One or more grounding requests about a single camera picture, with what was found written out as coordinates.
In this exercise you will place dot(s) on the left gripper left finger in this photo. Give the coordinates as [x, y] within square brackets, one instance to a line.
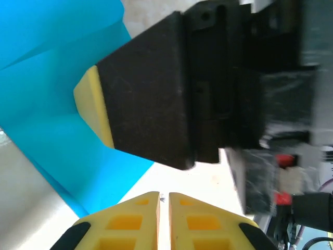
[122, 226]

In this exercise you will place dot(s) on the blue cloth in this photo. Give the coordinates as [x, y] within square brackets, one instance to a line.
[39, 104]

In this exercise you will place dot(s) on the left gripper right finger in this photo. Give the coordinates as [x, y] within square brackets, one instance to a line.
[208, 229]

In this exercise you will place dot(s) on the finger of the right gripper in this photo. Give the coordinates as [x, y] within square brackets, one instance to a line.
[143, 91]

